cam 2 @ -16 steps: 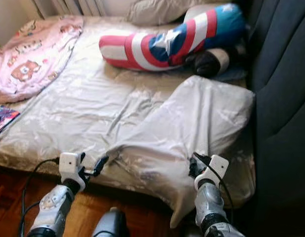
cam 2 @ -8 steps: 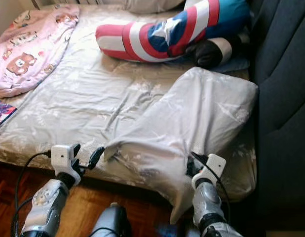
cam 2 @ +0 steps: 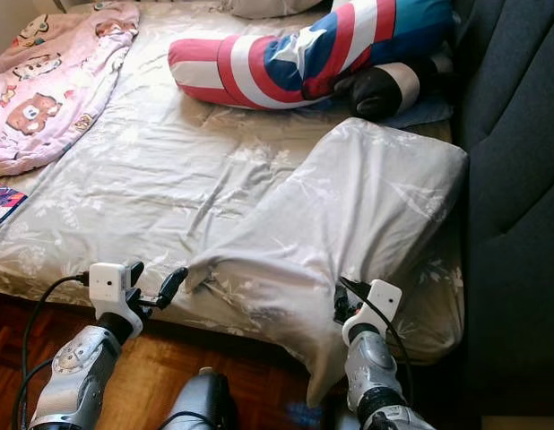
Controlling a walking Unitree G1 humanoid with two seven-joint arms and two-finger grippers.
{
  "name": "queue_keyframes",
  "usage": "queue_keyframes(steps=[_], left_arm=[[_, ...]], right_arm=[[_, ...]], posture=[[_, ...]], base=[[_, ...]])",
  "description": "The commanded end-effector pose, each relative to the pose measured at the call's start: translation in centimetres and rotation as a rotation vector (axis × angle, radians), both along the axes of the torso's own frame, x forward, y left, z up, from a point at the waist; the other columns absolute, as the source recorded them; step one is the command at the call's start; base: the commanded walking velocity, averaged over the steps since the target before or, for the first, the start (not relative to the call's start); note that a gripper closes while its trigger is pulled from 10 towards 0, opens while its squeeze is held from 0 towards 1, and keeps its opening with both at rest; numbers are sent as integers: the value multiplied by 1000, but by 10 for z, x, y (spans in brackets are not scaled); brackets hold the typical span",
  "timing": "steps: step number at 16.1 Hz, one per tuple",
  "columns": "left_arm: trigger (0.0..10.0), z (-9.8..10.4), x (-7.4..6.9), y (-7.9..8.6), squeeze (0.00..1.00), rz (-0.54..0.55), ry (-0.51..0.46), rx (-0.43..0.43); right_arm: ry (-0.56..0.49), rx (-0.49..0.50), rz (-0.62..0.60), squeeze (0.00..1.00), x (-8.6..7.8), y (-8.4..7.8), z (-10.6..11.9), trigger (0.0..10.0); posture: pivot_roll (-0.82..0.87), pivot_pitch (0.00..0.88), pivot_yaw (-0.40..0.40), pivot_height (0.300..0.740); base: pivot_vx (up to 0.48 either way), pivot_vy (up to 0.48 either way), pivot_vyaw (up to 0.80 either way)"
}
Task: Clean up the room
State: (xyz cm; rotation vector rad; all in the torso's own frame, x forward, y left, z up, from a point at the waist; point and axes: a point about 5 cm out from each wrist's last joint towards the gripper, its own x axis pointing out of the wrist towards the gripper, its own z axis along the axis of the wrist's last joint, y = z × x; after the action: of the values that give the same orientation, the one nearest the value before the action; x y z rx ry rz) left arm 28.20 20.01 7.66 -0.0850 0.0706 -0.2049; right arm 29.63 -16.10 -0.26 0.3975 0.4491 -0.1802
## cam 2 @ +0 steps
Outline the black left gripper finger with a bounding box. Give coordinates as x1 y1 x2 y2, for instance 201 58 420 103
159 267 188 308

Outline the large grey floral pillow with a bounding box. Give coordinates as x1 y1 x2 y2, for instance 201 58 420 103
187 116 468 409

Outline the colourful comic magazine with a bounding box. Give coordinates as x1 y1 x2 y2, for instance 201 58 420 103
0 179 29 236

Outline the pink cartoon bear blanket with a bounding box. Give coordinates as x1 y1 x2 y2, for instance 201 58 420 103
0 2 142 178

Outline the bed with grey floral sheet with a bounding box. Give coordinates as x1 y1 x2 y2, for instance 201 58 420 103
0 4 466 368

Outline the grey left robot leg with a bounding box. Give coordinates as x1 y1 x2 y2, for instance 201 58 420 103
160 367 238 430

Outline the blue cloth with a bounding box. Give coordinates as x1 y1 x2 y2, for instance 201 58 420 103
398 90 455 128

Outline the black beige plush toy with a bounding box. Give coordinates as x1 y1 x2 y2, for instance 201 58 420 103
335 54 455 122

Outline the dark grey sofa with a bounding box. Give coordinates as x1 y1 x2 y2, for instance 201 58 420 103
447 0 554 422

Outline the red white blue star pillow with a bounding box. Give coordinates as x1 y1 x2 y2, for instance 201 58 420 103
168 0 457 110

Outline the small grey pillow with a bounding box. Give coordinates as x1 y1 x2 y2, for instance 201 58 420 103
219 0 336 21

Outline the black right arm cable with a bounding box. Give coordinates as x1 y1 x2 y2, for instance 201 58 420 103
340 278 414 404

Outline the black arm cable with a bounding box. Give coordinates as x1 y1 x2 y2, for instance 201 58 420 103
19 271 91 430
340 278 414 404

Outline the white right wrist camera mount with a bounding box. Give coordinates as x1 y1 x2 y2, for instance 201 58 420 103
342 279 403 348

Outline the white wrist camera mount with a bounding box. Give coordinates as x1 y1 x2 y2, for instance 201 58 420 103
89 262 145 340
342 279 403 348

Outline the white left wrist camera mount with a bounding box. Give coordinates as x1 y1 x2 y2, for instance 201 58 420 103
89 262 145 340

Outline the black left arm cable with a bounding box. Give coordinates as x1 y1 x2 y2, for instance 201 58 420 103
19 271 91 430

